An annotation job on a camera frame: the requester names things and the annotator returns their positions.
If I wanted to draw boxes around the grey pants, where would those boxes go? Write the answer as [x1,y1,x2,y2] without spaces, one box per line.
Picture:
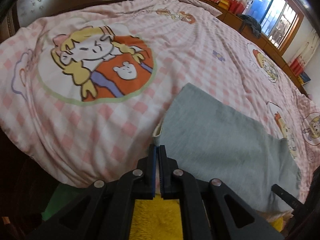
[153,84,300,214]

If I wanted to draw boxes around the yellow fluffy garment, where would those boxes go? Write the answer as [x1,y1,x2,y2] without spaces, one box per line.
[129,194,284,239]

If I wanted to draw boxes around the blue book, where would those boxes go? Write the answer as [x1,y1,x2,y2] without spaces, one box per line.
[298,72,311,85]

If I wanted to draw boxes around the pink checkered cartoon bedspread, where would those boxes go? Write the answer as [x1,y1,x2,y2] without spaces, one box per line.
[1,0,319,201]

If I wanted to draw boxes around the right red cream curtain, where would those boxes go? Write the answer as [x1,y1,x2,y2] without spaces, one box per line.
[289,28,319,76]

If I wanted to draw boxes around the wooden windowsill cabinet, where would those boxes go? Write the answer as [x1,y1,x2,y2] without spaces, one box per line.
[199,0,308,98]

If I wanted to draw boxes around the dark clothes on cabinet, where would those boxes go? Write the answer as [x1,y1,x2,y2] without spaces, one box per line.
[237,14,261,38]

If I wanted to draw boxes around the window with metal grille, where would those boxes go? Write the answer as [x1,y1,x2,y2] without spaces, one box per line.
[244,0,304,54]

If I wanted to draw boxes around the yellow box on cabinet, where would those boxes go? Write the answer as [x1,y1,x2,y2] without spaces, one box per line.
[217,0,230,10]

